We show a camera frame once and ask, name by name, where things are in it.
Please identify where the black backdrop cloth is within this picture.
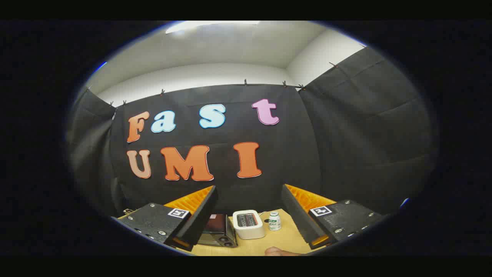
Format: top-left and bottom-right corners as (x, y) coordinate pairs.
(66, 46), (439, 218)

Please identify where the white pop-up toaster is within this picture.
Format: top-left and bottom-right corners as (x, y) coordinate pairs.
(233, 210), (266, 240)

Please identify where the white bottle with green label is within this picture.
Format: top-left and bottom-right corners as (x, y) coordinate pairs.
(268, 211), (282, 231)

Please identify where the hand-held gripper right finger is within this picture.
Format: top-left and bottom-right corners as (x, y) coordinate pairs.
(281, 184), (385, 250)

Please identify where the black toaster oven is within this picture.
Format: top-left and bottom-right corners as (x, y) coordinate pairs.
(197, 214), (239, 247)

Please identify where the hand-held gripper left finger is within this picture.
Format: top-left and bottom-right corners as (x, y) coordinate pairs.
(111, 185), (219, 252)

